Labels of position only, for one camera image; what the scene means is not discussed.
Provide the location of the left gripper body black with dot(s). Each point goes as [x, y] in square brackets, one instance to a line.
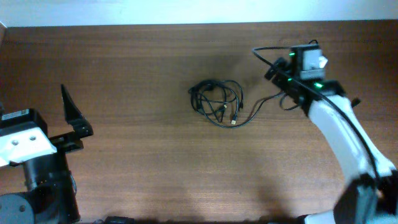
[68, 140]

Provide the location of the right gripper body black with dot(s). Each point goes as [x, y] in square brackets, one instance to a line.
[278, 74]

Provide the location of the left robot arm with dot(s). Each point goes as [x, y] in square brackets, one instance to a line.
[51, 189]

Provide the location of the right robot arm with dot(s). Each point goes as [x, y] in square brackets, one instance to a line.
[370, 195]

